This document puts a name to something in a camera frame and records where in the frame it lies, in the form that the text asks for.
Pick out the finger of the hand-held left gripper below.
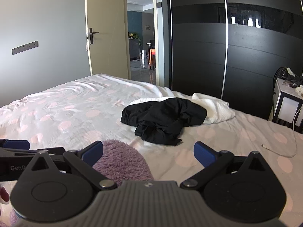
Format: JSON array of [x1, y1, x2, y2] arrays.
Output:
[[0, 139, 66, 158]]

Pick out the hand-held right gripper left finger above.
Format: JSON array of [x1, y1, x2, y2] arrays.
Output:
[[24, 141, 117, 190]]

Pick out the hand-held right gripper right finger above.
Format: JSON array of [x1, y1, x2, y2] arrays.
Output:
[[180, 141, 276, 190]]

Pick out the black garment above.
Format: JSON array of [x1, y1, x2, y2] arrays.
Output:
[[120, 97, 208, 146]]

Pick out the person's left hand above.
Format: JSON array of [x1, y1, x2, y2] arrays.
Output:
[[0, 183, 12, 205]]

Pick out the purple fuzzy clothing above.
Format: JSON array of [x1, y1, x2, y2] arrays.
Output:
[[92, 140, 155, 188]]

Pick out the bed with polka-dot cover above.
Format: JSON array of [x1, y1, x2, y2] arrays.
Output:
[[0, 73, 303, 227]]

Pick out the white black-trimmed nightstand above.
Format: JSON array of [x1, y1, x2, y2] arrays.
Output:
[[268, 77, 303, 130]]

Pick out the black sliding wardrobe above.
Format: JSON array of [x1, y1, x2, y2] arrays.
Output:
[[166, 0, 303, 121]]

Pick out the dark sideboard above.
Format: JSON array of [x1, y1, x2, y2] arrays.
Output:
[[129, 39, 143, 61]]

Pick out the orange chair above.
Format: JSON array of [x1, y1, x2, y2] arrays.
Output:
[[147, 48, 156, 70]]

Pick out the dark clutter pile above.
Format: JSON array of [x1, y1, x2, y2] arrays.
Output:
[[275, 66, 303, 93]]

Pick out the white charging cable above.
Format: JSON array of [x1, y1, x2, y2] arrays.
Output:
[[261, 107, 303, 158]]

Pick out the grey wall switch panel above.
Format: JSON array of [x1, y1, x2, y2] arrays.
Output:
[[12, 40, 39, 55]]

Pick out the dark door handle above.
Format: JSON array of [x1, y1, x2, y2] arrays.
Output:
[[86, 28, 100, 45]]

